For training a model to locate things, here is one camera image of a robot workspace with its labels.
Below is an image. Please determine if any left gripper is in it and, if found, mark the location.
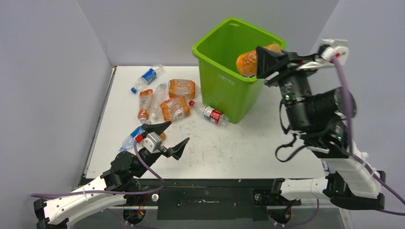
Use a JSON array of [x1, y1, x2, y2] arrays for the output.
[[134, 121, 189, 177]]

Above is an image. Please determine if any red label bottle by bin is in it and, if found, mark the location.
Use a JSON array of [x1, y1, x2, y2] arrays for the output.
[[188, 100, 230, 127]]

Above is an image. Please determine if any clear bottle no label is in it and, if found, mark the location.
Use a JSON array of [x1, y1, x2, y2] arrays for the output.
[[150, 82, 167, 120]]

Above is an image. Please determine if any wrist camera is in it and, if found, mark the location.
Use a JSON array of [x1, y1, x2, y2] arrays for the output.
[[297, 38, 349, 71], [135, 132, 162, 153]]

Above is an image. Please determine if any orange crushed bottle top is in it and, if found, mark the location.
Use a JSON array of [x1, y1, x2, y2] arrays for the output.
[[168, 79, 197, 100]]

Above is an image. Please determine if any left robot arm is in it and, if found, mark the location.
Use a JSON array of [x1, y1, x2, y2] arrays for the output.
[[31, 121, 190, 229]]

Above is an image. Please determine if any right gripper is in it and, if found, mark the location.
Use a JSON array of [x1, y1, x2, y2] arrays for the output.
[[254, 46, 315, 130]]

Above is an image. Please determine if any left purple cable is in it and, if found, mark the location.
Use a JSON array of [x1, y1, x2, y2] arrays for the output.
[[31, 140, 165, 229]]

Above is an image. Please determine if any small orange label bottle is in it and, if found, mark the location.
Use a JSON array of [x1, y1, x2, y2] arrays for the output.
[[137, 89, 153, 124]]

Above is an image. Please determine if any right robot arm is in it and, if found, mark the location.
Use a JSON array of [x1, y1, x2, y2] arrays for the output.
[[256, 45, 385, 210]]

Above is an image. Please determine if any blue label bottle far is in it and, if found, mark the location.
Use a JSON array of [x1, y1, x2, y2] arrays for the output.
[[130, 64, 164, 94]]

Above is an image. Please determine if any green plastic bin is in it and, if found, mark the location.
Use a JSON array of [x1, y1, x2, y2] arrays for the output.
[[192, 18, 287, 124]]

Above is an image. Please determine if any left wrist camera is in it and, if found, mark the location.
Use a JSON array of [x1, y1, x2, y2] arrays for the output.
[[135, 132, 162, 153]]

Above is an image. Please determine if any orange crushed bottle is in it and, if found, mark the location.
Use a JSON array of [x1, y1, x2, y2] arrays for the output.
[[160, 95, 191, 122], [168, 79, 197, 100]]

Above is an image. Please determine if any orange crushed bottle middle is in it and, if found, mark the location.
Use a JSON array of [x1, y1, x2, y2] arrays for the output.
[[160, 95, 191, 122]]

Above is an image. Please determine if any crushed blue label bottle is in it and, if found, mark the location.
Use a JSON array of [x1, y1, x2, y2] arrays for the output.
[[119, 126, 144, 152]]

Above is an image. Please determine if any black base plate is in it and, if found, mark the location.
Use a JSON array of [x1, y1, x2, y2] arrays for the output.
[[115, 179, 316, 224]]

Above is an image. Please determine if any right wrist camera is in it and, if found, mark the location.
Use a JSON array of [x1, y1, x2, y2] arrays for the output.
[[297, 38, 349, 71]]

